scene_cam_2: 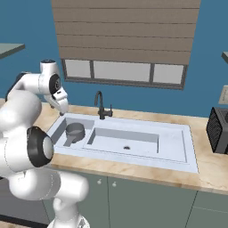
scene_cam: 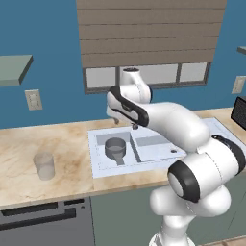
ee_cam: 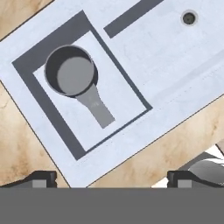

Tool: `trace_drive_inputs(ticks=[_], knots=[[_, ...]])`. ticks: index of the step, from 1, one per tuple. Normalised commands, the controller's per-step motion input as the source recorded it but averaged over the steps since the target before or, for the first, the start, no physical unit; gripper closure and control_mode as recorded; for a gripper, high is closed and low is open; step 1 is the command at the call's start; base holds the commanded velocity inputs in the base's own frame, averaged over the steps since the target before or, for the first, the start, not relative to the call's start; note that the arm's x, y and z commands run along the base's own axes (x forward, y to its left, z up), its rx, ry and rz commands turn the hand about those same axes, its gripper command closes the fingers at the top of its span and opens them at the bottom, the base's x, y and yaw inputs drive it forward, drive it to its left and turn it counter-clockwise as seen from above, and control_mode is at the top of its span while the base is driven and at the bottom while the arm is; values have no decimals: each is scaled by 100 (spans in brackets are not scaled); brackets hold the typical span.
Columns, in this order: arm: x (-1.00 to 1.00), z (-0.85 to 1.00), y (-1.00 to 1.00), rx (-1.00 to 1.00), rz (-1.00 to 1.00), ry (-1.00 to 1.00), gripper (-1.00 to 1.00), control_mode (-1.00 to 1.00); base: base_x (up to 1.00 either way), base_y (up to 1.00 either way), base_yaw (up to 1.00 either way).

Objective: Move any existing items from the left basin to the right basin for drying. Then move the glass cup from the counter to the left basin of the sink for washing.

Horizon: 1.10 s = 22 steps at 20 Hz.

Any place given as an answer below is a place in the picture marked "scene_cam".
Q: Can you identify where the brown window blind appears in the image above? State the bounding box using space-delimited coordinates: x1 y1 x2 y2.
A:
75 0 228 69

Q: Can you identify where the black appliance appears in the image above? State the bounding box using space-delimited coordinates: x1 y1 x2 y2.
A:
231 95 246 131

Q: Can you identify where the grey dishwasher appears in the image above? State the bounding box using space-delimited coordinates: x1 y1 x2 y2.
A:
0 196 96 246

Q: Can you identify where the grey framed window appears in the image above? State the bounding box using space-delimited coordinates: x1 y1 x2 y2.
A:
82 61 212 95

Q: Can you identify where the grey-green cupboard door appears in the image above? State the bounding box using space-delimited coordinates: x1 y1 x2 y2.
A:
89 184 170 246
191 171 246 246

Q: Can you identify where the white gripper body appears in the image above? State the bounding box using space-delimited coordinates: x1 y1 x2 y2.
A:
106 106 134 125

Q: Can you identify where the clear glass cup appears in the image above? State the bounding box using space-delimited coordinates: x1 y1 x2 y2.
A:
33 152 56 181

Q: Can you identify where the grey saucepan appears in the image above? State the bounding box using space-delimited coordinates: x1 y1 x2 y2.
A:
104 136 128 166

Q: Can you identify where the pale grey double sink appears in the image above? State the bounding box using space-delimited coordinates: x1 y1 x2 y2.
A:
86 116 246 180

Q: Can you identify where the beige wall socket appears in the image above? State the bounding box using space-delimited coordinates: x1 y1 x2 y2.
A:
231 75 246 95
24 88 43 111

